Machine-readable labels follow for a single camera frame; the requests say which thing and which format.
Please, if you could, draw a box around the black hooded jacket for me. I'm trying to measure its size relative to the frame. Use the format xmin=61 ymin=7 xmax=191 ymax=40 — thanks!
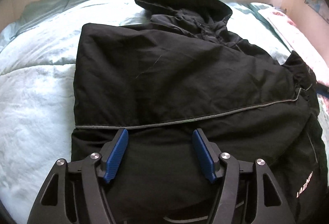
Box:
xmin=71 ymin=0 xmax=328 ymax=223

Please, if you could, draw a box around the pink floral pillow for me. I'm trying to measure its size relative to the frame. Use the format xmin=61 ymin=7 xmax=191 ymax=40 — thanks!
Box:
xmin=258 ymin=7 xmax=328 ymax=87

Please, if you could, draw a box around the light teal quilted duvet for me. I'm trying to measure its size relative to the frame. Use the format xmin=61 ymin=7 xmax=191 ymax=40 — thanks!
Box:
xmin=1 ymin=0 xmax=328 ymax=223

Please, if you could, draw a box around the colourful wall map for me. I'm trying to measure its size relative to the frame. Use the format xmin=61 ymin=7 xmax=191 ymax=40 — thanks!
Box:
xmin=305 ymin=0 xmax=329 ymax=23

